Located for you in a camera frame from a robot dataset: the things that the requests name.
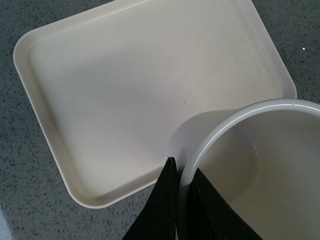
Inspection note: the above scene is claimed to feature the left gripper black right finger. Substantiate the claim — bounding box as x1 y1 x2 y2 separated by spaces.
190 169 261 240

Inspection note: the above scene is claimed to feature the beige rectangular plastic tray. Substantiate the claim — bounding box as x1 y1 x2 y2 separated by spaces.
13 0 297 209

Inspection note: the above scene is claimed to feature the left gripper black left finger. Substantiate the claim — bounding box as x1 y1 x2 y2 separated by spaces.
123 157 178 240

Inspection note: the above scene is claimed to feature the white smiley mug black handle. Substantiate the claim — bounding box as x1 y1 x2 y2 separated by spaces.
165 98 320 240

